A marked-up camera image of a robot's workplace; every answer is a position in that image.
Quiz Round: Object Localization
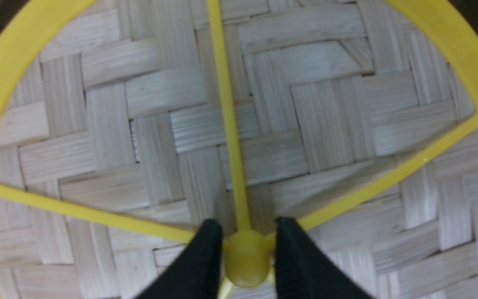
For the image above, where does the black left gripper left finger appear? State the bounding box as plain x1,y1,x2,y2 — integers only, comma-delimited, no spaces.
136,219,224,299

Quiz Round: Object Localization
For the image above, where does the yellow rimmed bamboo steamer lid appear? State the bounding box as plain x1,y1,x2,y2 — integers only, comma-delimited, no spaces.
0,0,478,299

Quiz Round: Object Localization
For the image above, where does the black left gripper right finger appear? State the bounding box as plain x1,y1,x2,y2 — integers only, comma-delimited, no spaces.
275,216,371,299

